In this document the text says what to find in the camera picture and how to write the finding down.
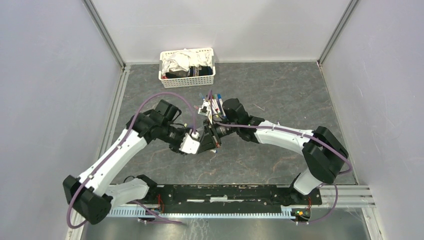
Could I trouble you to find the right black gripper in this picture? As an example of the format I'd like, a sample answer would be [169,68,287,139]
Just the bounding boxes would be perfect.
[196,118,239,154]

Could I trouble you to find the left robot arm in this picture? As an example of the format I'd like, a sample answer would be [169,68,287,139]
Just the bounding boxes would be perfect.
[62,100,200,225]

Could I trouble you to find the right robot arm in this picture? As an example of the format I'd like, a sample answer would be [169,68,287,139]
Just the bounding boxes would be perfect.
[197,98,349,204]

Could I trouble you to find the red cap marker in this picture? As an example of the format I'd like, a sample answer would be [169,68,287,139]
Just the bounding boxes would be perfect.
[212,95,221,114]

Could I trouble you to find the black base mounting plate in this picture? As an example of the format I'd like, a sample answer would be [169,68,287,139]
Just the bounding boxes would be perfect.
[139,184,323,214]

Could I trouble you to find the black striped cloth in basket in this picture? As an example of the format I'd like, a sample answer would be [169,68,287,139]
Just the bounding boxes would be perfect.
[164,66,214,79]

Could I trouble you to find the white plastic basket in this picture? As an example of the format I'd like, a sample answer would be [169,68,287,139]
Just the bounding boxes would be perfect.
[158,47,216,88]

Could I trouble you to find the white cloth in basket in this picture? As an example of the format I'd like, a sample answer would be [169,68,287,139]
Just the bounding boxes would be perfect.
[159,47,214,74]

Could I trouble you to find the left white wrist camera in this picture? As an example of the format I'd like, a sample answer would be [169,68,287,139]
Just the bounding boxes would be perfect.
[179,129,200,155]

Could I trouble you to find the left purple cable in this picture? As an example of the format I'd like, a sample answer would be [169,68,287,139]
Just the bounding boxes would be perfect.
[66,92,201,229]

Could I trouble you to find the purple cable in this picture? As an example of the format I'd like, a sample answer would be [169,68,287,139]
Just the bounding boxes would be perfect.
[66,92,201,229]
[207,89,353,225]

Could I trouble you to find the slotted cable duct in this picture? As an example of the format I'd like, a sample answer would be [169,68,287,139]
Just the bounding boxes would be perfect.
[86,206,294,220]

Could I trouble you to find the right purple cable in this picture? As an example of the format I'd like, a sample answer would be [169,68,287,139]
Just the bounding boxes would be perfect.
[207,89,353,225]

